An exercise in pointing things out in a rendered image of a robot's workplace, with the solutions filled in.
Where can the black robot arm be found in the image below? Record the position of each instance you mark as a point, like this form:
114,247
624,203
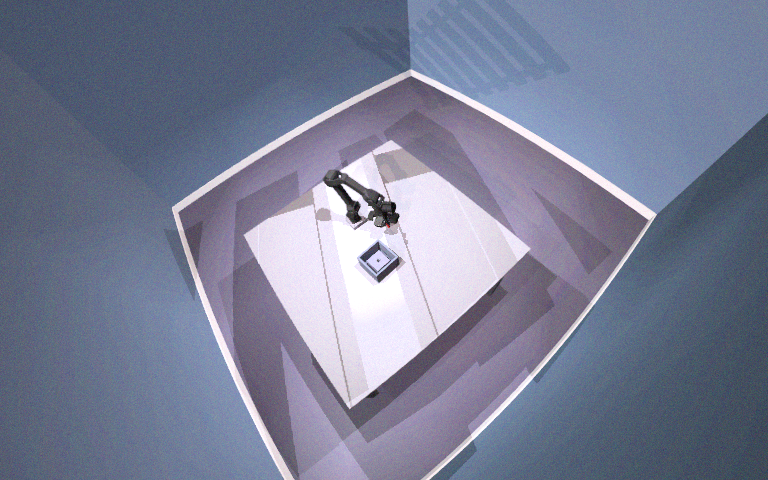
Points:
371,196

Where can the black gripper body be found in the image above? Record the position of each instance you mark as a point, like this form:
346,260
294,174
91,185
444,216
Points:
393,218

